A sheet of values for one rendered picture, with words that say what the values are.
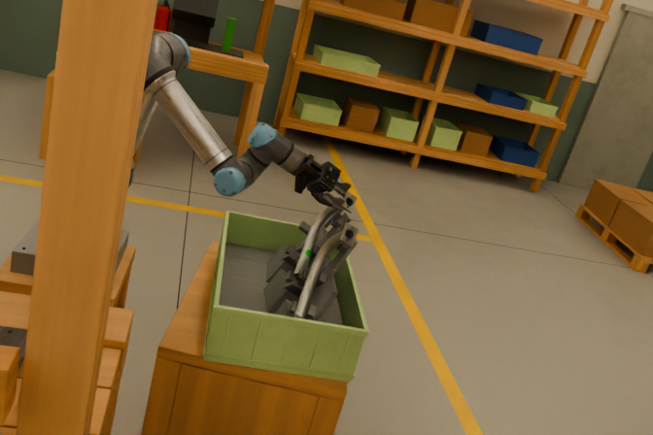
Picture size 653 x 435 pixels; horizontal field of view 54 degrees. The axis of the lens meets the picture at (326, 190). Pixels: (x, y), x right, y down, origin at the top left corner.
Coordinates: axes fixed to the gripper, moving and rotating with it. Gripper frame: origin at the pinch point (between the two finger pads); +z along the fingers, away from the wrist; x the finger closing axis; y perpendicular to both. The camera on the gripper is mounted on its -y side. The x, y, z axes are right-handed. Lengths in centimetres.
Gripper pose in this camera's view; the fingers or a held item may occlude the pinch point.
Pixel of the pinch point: (344, 202)
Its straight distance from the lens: 190.3
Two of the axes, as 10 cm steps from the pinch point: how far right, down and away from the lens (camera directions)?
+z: 7.4, 5.5, 3.8
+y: 5.8, -2.4, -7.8
